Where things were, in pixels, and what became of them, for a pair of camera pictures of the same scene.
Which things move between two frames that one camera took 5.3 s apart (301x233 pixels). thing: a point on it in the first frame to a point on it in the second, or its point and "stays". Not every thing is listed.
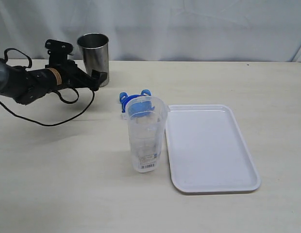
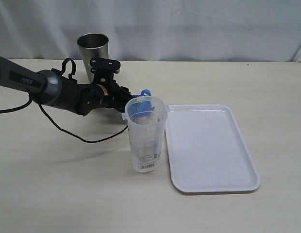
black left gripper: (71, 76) to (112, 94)
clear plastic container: (146, 117) stays
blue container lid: (139, 105) stays
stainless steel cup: (94, 48) stays
